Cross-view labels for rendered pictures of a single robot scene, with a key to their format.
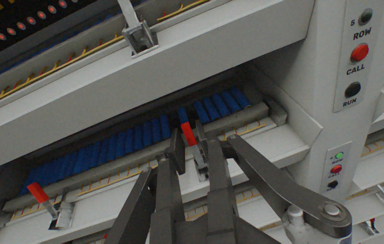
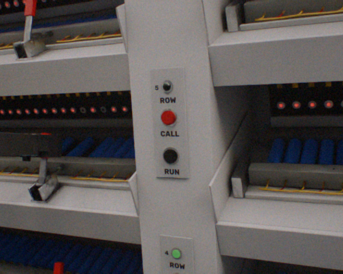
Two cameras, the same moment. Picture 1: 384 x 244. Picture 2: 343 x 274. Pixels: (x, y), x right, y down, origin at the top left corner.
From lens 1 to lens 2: 0.45 m
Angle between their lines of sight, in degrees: 28
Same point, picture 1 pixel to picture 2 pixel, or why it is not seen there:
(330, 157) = (164, 249)
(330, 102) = (152, 162)
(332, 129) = (160, 202)
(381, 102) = (212, 192)
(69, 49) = (2, 39)
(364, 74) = (181, 143)
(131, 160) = (2, 159)
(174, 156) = not seen: hidden behind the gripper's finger
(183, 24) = (65, 50)
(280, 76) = not seen: hidden behind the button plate
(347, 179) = not seen: outside the picture
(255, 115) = (129, 168)
